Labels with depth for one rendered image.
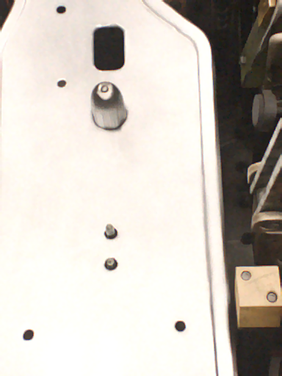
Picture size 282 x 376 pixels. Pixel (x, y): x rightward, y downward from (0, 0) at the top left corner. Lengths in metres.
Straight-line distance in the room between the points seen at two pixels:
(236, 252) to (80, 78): 0.35
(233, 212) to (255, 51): 0.34
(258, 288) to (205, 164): 0.16
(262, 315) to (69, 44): 0.35
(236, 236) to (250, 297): 0.42
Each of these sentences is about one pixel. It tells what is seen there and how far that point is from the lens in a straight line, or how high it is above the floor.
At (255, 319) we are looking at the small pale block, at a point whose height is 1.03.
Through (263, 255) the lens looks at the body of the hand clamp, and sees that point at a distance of 0.85.
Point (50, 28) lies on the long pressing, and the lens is 0.98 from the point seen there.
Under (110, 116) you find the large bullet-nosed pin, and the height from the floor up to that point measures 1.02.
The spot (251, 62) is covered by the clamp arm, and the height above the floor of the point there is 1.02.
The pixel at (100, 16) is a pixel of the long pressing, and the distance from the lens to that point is 0.98.
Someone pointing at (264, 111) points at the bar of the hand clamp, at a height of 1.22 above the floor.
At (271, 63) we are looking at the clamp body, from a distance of 0.90.
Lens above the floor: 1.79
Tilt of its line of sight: 64 degrees down
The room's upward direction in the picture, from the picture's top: 9 degrees counter-clockwise
